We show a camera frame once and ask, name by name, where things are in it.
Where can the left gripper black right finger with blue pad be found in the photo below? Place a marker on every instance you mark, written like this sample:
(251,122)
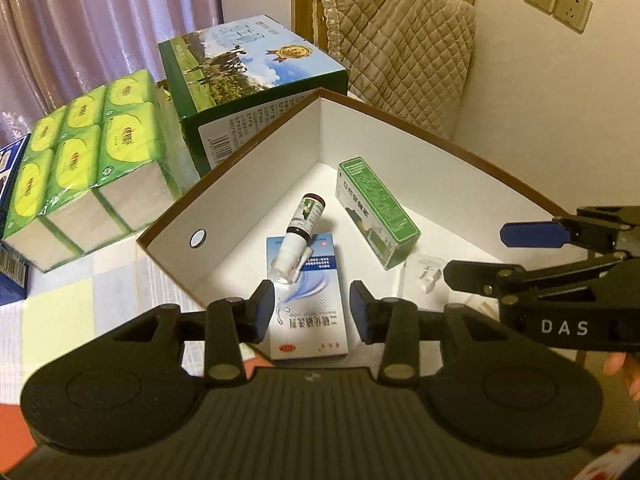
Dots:
(400,327)

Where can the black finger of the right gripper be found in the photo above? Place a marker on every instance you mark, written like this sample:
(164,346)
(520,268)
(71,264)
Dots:
(497,280)

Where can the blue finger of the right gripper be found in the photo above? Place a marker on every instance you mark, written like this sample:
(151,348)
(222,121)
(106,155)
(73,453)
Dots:
(601,229)

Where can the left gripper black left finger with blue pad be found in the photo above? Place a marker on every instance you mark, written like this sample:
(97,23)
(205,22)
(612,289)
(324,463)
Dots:
(222,327)

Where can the clear plastic blister case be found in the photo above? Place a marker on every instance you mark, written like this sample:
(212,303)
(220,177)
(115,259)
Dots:
(422,282)

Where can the blue white medicine box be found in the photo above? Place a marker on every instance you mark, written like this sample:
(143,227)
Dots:
(308,319)

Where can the brown spray bottle white cap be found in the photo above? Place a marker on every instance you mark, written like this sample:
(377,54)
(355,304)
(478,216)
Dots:
(295,247)

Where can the green white medicine box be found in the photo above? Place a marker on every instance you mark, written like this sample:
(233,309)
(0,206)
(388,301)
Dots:
(379,217)

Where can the person's hand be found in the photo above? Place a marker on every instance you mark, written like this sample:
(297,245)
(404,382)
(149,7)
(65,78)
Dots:
(627,366)

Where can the brown cardboard box white inside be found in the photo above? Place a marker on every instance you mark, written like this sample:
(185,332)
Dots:
(331,193)

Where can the checkered pastel tablecloth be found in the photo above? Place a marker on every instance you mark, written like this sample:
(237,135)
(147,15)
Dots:
(77,302)

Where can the green tissue pack bundle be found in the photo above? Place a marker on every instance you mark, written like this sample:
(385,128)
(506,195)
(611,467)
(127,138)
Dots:
(96,170)

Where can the green milk carton box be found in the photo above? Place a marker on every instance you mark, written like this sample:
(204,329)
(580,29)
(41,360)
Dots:
(230,81)

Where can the red table mat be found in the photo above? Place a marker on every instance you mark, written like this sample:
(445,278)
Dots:
(16,442)

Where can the beige quilted chair cover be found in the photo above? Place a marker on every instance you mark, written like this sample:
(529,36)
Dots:
(408,58)

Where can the pink curtain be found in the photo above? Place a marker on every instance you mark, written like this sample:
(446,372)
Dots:
(52,51)

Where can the double wall socket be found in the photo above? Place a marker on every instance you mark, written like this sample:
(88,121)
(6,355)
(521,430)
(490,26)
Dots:
(571,13)

